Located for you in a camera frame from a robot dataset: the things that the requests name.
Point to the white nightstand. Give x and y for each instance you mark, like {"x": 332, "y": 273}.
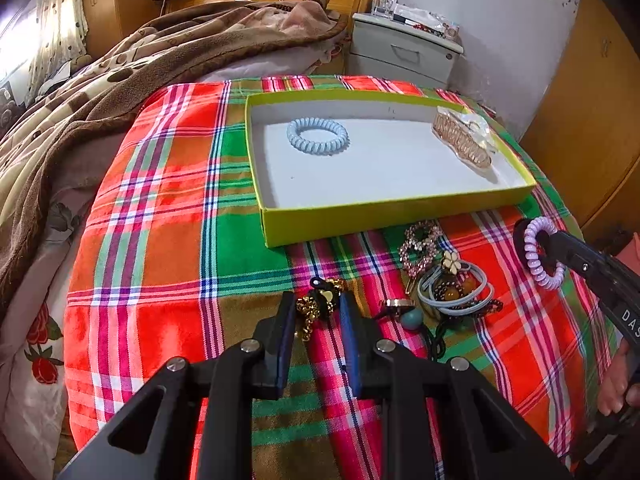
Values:
{"x": 400, "y": 52}

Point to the dotted curtain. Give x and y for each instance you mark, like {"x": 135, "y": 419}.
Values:
{"x": 60, "y": 15}

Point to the clear acrylic hair claw clip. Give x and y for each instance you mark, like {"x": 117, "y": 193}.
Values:
{"x": 472, "y": 122}

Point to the wooden cabinet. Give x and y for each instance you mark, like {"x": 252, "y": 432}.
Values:
{"x": 590, "y": 110}

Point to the floral bedsheet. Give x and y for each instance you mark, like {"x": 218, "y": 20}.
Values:
{"x": 35, "y": 360}

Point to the brown patterned blanket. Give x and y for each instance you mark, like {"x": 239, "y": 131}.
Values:
{"x": 125, "y": 85}

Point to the person's right hand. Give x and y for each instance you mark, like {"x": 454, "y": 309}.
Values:
{"x": 614, "y": 385}

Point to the yellow-green cardboard box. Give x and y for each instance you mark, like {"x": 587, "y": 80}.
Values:
{"x": 380, "y": 170}

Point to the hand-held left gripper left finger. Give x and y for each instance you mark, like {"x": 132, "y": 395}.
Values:
{"x": 285, "y": 340}

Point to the nightstand clutter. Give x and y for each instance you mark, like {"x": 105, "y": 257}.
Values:
{"x": 425, "y": 22}

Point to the clear acrylic holder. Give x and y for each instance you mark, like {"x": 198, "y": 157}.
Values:
{"x": 384, "y": 4}

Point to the pale quilt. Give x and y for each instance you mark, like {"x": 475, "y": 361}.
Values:
{"x": 280, "y": 62}

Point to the pink rhinestone hair clip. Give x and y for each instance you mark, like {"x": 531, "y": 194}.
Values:
{"x": 417, "y": 255}

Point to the rose gold hair claw clip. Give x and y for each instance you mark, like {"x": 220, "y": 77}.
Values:
{"x": 460, "y": 142}

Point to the wooden wardrobe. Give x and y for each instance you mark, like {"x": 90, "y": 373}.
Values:
{"x": 125, "y": 5}

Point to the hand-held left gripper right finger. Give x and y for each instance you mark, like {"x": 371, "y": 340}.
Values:
{"x": 352, "y": 350}

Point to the red green plaid cloth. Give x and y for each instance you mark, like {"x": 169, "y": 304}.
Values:
{"x": 175, "y": 220}

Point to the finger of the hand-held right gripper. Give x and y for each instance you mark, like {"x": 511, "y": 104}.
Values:
{"x": 575, "y": 247}
{"x": 582, "y": 269}

